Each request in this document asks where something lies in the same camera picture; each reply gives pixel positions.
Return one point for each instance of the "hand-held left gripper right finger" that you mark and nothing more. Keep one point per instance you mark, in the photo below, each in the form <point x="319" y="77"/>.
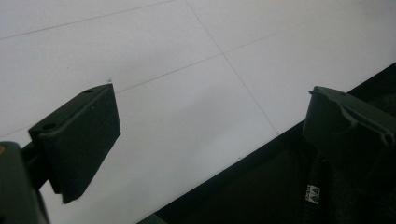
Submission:
<point x="345" y="130"/>

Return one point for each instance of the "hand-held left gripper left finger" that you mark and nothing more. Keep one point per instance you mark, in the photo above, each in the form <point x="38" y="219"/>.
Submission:
<point x="77" y="140"/>

